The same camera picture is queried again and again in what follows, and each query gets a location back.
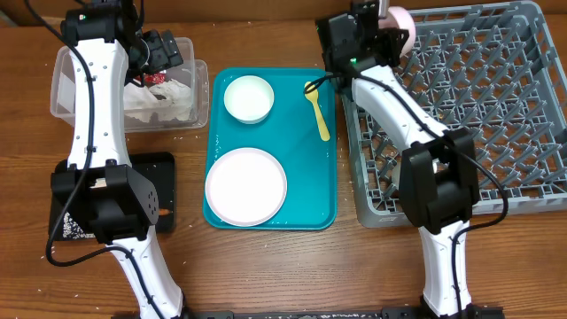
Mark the clear plastic bin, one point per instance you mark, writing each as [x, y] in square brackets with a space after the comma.
[192, 72]

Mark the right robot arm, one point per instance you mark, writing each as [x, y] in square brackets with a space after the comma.
[437, 183]

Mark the large white plate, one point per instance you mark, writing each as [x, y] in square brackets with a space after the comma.
[246, 187]

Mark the teal serving tray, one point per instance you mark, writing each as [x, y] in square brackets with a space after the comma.
[291, 135]

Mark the grey dishwasher rack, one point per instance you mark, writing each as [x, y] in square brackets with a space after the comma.
[494, 70]

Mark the pile of rice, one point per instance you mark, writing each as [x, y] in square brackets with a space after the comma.
[72, 231]

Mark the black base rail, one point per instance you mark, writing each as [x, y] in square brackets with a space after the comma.
[406, 312]

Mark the yellow plastic spoon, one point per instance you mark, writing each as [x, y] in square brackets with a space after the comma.
[312, 96]

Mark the white cup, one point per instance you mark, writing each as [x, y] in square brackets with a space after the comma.
[395, 176]

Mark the white napkin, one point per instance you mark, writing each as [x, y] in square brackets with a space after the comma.
[171, 100]

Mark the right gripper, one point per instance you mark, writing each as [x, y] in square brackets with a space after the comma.
[386, 40]

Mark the small white bowl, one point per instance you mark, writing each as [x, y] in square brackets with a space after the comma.
[249, 99]

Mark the black waste tray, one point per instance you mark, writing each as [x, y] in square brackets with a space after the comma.
[159, 168]

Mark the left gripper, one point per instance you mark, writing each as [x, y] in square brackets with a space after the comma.
[162, 58]

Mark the red snack wrapper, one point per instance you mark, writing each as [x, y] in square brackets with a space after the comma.
[154, 79]

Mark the white bowl with rice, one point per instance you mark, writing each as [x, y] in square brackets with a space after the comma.
[400, 18]

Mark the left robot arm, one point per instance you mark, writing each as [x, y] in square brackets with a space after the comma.
[99, 188]

